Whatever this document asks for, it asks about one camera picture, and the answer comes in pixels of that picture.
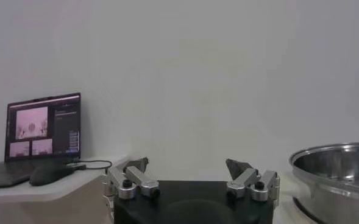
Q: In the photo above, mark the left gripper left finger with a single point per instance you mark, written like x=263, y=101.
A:
x=133, y=178

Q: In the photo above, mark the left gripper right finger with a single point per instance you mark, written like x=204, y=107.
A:
x=252, y=182

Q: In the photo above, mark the perforated steel steamer basket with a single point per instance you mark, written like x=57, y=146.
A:
x=343, y=194

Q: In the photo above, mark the small black usb hub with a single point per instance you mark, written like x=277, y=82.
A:
x=77, y=167

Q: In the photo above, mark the white side table with mouse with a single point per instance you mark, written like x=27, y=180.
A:
x=60, y=194

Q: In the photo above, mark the black computer mouse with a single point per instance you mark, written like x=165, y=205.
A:
x=48, y=175

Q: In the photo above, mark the black laptop with dark screen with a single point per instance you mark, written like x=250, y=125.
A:
x=63, y=128

